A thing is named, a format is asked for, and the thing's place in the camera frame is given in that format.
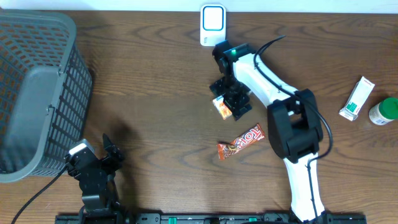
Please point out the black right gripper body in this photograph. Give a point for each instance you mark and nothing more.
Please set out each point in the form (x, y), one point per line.
(231, 88)

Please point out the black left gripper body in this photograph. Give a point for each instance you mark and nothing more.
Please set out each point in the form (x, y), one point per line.
(109, 163)

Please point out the orange tissue pack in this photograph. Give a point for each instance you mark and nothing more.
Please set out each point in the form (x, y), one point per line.
(221, 107)

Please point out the red chocolate bar wrapper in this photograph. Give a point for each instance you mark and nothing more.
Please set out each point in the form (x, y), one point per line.
(248, 138)

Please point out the white green carton box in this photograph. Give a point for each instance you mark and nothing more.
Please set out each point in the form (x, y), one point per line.
(357, 99)

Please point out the green lid seasoning jar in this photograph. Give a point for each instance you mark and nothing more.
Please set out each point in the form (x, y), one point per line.
(384, 112)

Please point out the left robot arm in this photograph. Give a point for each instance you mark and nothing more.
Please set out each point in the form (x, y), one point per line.
(101, 201)

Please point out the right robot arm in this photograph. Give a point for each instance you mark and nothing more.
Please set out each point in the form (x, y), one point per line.
(293, 120)

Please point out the white barcode scanner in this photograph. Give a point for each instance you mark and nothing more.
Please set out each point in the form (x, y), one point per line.
(212, 24)

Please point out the grey plastic shopping basket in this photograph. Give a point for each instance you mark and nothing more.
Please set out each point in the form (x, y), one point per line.
(45, 92)

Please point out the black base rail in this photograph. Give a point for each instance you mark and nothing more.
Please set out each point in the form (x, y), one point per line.
(156, 218)

